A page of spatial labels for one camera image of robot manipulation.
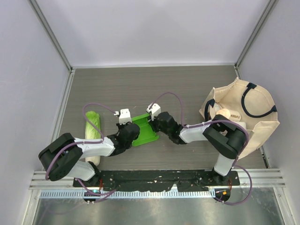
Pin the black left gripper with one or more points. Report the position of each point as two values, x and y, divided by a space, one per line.
120 126

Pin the napa cabbage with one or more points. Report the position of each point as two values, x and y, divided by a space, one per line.
92 133

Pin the beige canvas tote bag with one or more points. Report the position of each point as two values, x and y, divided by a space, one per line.
251 103

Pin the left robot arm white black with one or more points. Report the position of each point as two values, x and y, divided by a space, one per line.
63 156

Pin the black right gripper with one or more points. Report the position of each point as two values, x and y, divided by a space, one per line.
152 123

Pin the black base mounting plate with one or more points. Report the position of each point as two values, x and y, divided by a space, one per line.
160 180

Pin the beige cap bottle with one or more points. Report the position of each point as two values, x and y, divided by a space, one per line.
224 112

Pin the green paper box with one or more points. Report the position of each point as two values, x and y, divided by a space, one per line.
146 134

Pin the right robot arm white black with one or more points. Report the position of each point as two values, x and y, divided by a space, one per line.
227 137

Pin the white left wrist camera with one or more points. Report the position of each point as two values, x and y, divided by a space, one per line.
124 116

